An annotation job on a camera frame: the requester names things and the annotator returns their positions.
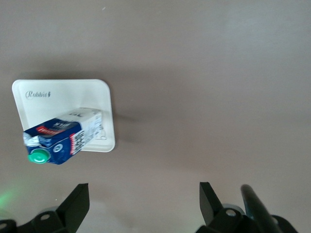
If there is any beige plastic tray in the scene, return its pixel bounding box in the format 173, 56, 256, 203
11, 79, 116, 153

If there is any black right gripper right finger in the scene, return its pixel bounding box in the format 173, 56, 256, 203
199, 182, 259, 233

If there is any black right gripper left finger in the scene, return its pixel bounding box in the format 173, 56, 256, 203
23, 183, 91, 233

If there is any blue white milk carton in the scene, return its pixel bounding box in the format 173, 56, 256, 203
22, 107, 103, 165

